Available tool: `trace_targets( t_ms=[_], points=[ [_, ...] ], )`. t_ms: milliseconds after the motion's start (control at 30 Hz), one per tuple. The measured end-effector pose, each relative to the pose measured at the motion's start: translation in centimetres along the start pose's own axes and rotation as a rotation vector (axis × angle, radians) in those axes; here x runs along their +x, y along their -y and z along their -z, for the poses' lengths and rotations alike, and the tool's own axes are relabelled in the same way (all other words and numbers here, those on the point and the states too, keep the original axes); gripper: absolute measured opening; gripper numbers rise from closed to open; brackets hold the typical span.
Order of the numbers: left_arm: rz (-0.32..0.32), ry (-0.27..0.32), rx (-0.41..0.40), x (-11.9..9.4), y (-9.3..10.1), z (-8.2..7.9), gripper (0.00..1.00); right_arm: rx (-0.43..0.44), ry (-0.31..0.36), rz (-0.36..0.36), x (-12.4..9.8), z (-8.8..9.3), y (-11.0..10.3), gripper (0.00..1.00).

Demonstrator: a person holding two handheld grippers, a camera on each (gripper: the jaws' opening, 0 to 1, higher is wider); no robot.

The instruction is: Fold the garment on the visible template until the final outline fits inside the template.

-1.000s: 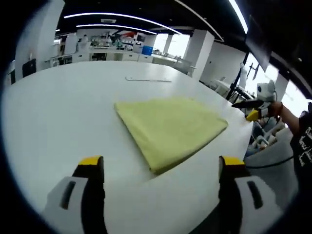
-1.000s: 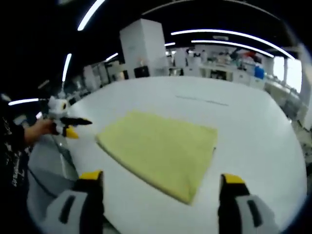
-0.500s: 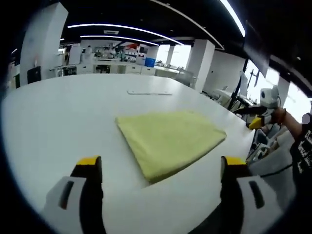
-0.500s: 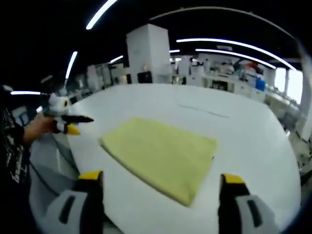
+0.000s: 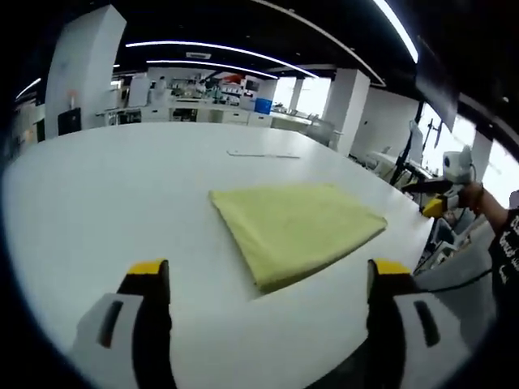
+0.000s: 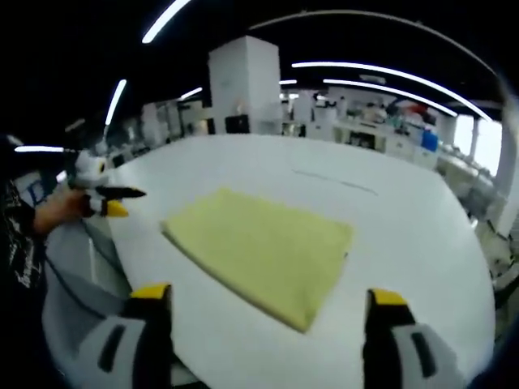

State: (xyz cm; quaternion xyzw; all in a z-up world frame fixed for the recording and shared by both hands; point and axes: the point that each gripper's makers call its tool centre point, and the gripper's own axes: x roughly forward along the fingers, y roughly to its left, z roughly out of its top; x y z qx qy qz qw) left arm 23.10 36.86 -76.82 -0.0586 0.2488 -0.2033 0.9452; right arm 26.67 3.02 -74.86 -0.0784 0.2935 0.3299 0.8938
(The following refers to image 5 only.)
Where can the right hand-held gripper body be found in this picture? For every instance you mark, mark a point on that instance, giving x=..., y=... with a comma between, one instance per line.
x=458, y=166

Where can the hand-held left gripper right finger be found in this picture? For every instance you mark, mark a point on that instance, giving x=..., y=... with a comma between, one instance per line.
x=385, y=324

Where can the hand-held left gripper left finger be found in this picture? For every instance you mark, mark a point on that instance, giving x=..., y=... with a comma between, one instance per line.
x=152, y=324

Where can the yellow blue grey garment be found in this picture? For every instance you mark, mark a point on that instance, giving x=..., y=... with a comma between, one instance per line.
x=296, y=227

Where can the white template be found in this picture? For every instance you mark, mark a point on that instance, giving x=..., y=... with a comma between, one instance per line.
x=263, y=154

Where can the person's right hand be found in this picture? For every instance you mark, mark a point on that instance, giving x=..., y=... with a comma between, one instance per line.
x=470, y=196

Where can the black hanging screen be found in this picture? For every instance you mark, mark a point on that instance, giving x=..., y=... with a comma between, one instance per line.
x=440, y=89

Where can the narrow white pillar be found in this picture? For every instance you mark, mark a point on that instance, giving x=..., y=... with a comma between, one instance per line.
x=346, y=113

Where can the mesh office chair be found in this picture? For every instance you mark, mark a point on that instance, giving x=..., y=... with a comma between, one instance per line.
x=321, y=133

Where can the straight ceiling light strip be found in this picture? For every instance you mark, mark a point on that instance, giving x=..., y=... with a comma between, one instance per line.
x=399, y=32

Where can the blue bin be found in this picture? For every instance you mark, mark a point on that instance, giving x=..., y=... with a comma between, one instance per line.
x=263, y=105

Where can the white lab counter row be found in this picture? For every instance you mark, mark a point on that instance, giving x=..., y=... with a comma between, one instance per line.
x=194, y=113

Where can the black cabinet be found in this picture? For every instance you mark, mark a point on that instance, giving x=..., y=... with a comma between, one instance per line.
x=69, y=121

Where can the long curved ceiling light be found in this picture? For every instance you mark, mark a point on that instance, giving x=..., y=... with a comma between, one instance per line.
x=227, y=48

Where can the short curved ceiling light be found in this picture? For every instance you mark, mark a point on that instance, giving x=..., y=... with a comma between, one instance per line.
x=211, y=65

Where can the wide white pillar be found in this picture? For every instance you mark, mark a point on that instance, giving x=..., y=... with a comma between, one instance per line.
x=81, y=73

